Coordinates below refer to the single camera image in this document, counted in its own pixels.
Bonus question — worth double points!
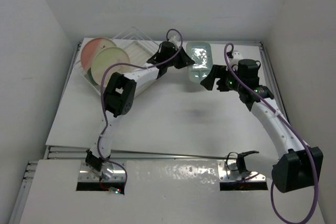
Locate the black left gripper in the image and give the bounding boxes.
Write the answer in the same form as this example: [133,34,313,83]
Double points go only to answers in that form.
[166,47,195,70]

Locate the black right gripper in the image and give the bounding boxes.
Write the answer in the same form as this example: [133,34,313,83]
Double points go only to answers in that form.
[201,64,244,92]

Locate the teal rectangular divided plate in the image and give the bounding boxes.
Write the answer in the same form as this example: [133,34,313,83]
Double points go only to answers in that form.
[186,41,213,83]

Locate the green and cream round plate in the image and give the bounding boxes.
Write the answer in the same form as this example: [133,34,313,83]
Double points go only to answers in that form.
[90,47,131,87]

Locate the pink and cream round plate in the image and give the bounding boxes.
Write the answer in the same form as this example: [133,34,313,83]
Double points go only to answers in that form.
[80,37,116,72]

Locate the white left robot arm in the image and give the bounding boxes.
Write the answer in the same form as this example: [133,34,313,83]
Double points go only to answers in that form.
[85,41,195,174]

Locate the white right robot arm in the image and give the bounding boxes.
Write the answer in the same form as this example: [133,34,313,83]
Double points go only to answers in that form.
[200,43,323,193]

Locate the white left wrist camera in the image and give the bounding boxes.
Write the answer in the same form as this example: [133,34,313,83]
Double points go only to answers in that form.
[169,35,181,47]

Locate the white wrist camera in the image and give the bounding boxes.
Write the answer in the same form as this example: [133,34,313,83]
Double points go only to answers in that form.
[227,50,244,65]
[169,35,181,47]

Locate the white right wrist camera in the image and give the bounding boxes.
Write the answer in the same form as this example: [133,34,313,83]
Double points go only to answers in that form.
[227,50,244,65]

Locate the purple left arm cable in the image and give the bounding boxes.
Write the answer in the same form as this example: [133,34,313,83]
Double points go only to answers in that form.
[97,28,184,183]

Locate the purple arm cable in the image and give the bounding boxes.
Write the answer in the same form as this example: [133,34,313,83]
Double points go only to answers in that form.
[97,28,184,183]
[223,42,321,223]

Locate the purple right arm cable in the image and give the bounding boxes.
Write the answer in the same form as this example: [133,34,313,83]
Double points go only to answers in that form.
[223,42,321,223]

